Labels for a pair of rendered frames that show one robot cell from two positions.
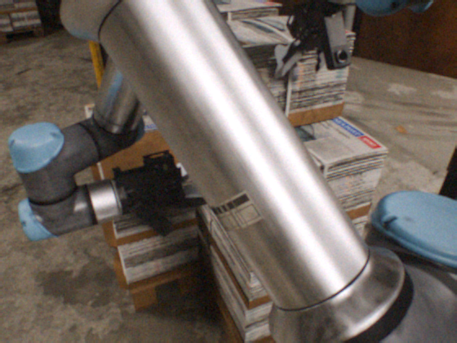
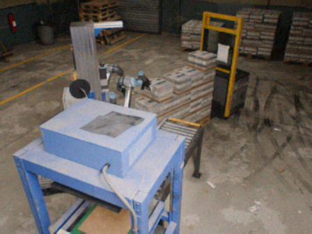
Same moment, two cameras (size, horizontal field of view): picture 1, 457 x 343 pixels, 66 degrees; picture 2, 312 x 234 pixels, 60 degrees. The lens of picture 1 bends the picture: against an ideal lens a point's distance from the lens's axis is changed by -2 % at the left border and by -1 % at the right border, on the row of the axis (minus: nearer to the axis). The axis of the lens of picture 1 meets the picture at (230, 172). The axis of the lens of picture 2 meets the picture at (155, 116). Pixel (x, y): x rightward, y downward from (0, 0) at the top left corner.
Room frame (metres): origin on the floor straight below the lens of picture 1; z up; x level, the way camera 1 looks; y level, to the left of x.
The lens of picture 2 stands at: (-0.21, -3.60, 2.65)
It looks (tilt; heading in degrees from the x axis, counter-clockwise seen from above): 30 degrees down; 72
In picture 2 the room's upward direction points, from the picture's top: straight up
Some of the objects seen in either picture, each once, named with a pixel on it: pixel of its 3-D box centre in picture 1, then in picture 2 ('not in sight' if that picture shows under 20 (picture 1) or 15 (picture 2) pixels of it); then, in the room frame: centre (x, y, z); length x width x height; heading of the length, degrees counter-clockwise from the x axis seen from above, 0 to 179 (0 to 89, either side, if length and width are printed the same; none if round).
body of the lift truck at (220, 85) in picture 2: not in sight; (224, 89); (2.61, 0.64, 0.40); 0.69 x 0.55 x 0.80; 114
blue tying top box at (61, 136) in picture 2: not in sight; (102, 132); (-0.09, -2.06, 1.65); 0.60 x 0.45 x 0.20; 137
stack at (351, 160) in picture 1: (227, 177); (169, 115); (1.21, 0.02, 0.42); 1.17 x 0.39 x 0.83; 24
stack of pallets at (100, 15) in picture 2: not in sight; (100, 21); (1.10, 6.86, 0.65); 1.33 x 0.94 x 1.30; 51
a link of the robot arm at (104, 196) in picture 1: (105, 199); not in sight; (0.50, 0.22, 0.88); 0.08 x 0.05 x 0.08; 27
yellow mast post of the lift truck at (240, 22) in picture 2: not in sight; (232, 71); (2.41, 0.18, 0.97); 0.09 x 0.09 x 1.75; 24
